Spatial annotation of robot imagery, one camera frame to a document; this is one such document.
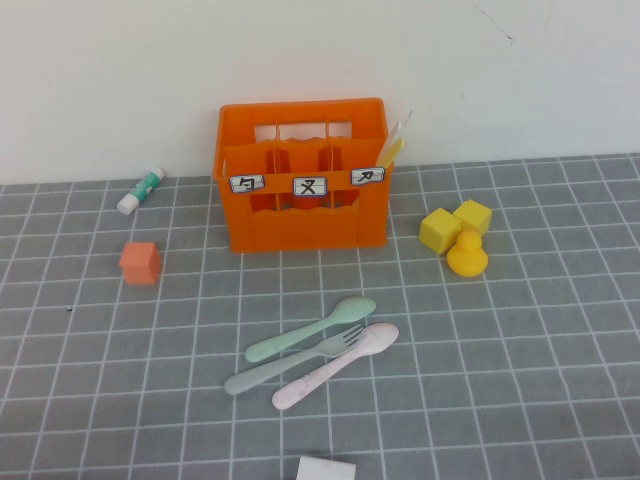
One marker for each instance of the mint green plastic spoon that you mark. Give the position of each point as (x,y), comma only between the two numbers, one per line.
(355,308)

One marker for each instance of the pink plastic spoon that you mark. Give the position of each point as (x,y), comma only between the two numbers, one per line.
(375,340)

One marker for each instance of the grey plastic fork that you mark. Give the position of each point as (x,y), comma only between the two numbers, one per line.
(260,375)

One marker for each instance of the orange plastic cutlery holder crate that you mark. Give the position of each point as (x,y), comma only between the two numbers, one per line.
(300,235)

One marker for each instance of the white label fork character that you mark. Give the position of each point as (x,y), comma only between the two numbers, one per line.
(310,186)

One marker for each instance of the white label knife character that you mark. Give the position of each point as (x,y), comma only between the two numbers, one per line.
(367,176)

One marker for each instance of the white label spoon character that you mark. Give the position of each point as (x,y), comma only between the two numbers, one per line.
(247,184)

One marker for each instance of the yellow plastic knife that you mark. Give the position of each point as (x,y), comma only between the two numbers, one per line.
(392,152)

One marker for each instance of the yellow foam cube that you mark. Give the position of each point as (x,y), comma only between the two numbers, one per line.
(475,215)
(439,230)

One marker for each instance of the yellow rubber duck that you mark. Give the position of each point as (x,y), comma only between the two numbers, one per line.
(467,260)

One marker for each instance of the orange foam block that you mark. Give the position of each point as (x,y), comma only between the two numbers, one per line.
(140,265)

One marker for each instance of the white green glue stick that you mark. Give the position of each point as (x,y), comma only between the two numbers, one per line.
(140,192)

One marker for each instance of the white paper card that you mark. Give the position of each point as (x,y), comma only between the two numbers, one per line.
(325,470)

